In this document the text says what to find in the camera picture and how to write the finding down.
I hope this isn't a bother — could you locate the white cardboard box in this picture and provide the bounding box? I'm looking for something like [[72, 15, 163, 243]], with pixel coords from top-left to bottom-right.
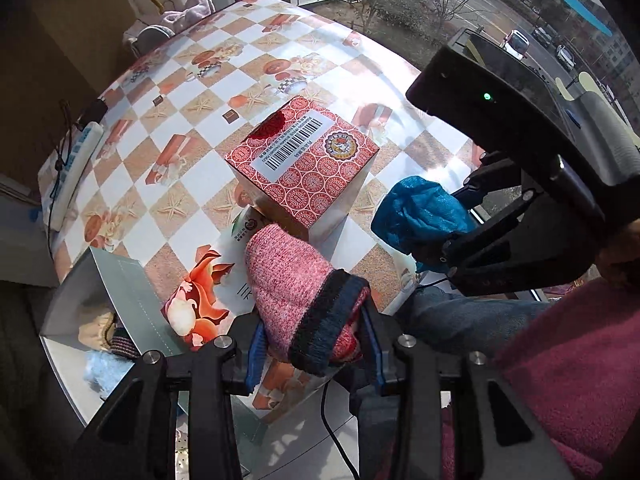
[[39, 247, 268, 448]]

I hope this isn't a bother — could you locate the beige ruffled sock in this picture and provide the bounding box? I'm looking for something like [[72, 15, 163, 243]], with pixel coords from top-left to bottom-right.
[[77, 310, 118, 353]]

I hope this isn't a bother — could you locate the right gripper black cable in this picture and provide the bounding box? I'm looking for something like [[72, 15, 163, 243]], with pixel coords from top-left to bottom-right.
[[414, 271, 451, 292]]

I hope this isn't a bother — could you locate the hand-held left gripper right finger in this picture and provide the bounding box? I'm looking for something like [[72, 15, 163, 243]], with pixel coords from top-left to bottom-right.
[[350, 302, 576, 480]]

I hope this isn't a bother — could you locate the person's right forearm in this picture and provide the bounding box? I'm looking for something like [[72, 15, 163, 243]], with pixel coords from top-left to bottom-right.
[[440, 277, 640, 480]]

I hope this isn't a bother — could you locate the light blue fluffy sock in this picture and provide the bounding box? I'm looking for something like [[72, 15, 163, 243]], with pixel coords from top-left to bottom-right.
[[82, 350, 136, 401]]

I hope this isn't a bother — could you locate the red patterned box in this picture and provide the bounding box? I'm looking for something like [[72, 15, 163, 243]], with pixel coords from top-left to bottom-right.
[[224, 95, 380, 243]]

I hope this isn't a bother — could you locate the pink knit sock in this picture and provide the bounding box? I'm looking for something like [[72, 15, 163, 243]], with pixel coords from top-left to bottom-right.
[[244, 224, 371, 377]]

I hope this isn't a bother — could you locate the checkered printed tablecloth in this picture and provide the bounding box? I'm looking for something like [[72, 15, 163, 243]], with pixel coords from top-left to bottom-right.
[[37, 0, 481, 341]]

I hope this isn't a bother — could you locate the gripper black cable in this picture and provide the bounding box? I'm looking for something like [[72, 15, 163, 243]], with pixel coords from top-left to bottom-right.
[[414, 271, 451, 292], [319, 379, 361, 480]]

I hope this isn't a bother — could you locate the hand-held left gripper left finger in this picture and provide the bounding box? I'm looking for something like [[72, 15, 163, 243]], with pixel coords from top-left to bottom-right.
[[70, 310, 268, 480]]

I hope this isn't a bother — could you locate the person's right hand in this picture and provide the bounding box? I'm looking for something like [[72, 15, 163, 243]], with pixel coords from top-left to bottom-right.
[[597, 232, 640, 286]]

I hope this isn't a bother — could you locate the pale pink garment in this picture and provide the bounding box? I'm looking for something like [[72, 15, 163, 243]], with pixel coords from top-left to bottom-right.
[[160, 0, 216, 28]]

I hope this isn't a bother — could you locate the blue shoe cover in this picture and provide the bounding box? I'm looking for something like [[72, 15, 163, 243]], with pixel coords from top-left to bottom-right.
[[371, 176, 473, 272]]

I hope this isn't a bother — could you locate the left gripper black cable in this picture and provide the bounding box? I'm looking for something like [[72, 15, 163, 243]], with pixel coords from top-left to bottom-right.
[[319, 379, 361, 480]]

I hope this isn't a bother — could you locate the white power strip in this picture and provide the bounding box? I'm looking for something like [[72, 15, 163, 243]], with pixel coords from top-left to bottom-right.
[[50, 122, 104, 228]]

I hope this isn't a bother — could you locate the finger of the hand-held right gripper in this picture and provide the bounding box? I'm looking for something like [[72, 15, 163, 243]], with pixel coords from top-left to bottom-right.
[[450, 152, 526, 209], [440, 190, 606, 296]]

